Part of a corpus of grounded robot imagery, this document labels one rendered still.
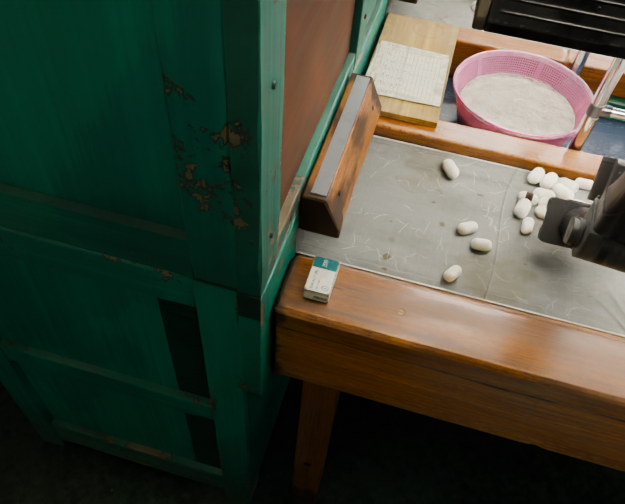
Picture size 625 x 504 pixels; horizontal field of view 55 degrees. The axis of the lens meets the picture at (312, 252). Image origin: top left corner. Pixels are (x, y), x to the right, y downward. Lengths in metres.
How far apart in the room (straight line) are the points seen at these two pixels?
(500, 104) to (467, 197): 0.29
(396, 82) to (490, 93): 0.21
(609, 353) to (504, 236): 0.23
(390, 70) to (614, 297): 0.56
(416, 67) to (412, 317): 0.56
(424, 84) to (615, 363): 0.59
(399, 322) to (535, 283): 0.23
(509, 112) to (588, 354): 0.54
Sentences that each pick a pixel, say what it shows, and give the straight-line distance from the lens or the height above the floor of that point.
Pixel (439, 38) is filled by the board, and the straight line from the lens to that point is 1.31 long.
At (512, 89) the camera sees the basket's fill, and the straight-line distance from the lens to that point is 1.31.
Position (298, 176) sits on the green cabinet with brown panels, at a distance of 0.81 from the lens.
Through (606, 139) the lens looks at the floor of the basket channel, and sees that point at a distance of 1.36.
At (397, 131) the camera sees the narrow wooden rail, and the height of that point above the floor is 0.76.
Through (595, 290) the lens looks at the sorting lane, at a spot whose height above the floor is 0.74.
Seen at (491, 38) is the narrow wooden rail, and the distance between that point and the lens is 1.38.
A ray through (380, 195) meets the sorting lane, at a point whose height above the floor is 0.74.
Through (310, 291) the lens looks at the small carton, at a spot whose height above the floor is 0.78.
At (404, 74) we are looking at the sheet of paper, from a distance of 1.19.
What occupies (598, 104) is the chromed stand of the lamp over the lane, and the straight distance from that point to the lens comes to 1.10.
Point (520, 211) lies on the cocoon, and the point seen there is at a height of 0.76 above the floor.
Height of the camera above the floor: 1.43
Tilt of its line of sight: 51 degrees down
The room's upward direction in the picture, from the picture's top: 6 degrees clockwise
